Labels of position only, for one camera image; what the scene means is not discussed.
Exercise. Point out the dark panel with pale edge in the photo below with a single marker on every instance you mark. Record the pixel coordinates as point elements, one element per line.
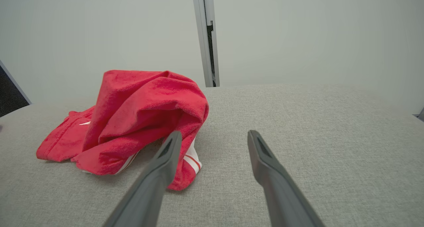
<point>8,94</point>

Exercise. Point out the red shorts with white stripes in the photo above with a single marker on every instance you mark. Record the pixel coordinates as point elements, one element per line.
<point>139,104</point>

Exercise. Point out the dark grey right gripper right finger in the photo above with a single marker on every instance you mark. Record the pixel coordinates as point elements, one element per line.
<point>281,194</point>

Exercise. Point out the grey metal bracket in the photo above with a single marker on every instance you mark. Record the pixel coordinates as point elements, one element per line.
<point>420,115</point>

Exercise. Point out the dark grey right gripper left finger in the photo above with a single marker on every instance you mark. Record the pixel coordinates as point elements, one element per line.
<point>149,190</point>

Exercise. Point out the grey aluminium wall profile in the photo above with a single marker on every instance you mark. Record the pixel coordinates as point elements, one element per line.
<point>207,38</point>

